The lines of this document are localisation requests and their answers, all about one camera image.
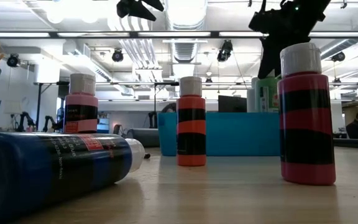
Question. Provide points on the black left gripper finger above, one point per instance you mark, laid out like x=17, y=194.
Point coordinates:
x=129, y=9
x=155, y=3

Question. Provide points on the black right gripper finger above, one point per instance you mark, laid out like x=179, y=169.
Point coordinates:
x=269, y=59

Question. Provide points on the large green paint bottle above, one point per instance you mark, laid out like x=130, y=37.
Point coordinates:
x=267, y=99

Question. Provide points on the large white paint bottle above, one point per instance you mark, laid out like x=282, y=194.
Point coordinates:
x=251, y=99

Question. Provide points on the magenta paint bottle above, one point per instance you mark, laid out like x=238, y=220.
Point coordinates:
x=306, y=146

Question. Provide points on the black neighbouring station robot arm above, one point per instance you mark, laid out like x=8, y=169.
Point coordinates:
x=23, y=116
x=49, y=119

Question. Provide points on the orange paint bottle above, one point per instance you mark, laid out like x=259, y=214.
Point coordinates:
x=191, y=127

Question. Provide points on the pink paint bottle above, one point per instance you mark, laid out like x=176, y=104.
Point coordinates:
x=81, y=102

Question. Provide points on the blue paint bottle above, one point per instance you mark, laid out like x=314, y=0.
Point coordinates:
x=26, y=168

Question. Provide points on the black ceiling spotlight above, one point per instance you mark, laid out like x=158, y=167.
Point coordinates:
x=338, y=56
x=117, y=56
x=12, y=61
x=225, y=51

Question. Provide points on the black bar with light strips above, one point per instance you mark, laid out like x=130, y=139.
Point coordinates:
x=197, y=34

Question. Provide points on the black monitor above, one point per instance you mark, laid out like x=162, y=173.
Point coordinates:
x=232, y=104

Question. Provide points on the teal plastic bin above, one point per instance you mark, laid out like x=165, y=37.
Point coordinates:
x=238, y=133

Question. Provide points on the dark desk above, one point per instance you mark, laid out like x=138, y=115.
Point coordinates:
x=356, y=143

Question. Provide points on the grey cylinder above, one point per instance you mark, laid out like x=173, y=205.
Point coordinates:
x=145, y=137

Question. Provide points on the white ceiling air duct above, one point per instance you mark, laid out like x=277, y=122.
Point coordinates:
x=185, y=15

